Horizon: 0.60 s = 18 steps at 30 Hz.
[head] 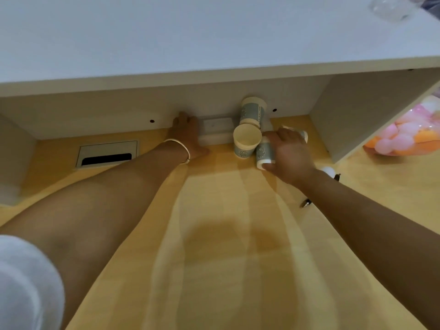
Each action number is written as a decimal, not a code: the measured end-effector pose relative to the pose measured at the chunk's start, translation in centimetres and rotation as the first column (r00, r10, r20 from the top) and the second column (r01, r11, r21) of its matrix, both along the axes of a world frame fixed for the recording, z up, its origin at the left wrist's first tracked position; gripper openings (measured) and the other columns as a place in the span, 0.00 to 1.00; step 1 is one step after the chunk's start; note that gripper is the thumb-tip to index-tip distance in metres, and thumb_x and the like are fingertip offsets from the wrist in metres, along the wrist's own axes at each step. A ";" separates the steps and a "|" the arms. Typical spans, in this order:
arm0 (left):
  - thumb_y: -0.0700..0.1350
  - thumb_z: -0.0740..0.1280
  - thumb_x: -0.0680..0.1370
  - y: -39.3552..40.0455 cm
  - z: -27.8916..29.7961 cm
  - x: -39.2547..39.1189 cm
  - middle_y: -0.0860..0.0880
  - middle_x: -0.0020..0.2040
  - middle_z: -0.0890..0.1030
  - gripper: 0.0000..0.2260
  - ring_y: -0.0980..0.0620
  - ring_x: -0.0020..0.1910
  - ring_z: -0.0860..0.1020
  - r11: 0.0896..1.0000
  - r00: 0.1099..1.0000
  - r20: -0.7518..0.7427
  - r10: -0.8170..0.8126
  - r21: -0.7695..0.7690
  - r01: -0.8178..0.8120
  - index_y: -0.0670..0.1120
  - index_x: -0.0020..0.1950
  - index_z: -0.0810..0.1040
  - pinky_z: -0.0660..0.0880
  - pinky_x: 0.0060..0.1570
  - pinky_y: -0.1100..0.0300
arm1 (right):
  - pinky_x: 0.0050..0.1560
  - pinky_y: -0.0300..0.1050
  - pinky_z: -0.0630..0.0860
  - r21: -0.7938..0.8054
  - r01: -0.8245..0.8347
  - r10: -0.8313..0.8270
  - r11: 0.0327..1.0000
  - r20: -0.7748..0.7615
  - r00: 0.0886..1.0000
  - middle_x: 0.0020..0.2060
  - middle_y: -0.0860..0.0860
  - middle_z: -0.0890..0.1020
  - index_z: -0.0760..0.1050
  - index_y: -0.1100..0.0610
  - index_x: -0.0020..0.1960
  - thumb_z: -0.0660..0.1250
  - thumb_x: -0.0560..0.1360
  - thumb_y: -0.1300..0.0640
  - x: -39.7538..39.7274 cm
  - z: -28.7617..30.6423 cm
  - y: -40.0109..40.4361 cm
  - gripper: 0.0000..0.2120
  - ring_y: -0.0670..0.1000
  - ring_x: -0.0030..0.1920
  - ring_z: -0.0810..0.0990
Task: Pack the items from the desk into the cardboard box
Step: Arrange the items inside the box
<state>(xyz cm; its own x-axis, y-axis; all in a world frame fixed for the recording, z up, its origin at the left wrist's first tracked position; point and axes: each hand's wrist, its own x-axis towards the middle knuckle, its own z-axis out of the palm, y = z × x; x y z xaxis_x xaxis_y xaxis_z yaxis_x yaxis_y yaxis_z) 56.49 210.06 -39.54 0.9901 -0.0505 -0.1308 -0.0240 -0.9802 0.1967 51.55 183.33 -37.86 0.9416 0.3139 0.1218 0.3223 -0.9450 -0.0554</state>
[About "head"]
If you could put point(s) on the white shirt sleeve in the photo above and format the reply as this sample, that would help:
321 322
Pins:
25 285

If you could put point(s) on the person's right forearm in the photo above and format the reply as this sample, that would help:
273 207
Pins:
371 233

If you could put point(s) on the person's left forearm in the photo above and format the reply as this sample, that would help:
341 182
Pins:
103 199

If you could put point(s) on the clear plastic wrapper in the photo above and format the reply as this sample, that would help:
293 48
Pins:
392 6

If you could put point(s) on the blue patterned paper cup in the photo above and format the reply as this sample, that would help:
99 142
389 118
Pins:
252 111
304 135
245 139
264 152

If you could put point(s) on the person's right hand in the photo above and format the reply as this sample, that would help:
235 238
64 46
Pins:
292 156

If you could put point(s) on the person's left hand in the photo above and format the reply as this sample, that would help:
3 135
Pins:
187 133

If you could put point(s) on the white power socket box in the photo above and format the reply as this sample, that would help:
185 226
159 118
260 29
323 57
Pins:
216 128

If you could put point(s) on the bag of pink orange balls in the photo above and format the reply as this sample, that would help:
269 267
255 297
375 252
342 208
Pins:
409 133

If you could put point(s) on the white desk hutch shelf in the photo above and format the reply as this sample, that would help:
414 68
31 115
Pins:
213 58

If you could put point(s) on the white ping pong ball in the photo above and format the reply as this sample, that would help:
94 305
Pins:
329 172

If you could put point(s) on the person's left thumb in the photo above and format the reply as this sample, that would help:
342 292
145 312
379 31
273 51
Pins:
202 152

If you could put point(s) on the black pen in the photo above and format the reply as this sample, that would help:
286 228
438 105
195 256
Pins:
305 203

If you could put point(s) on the person's right thumb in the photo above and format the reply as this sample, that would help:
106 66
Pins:
271 166

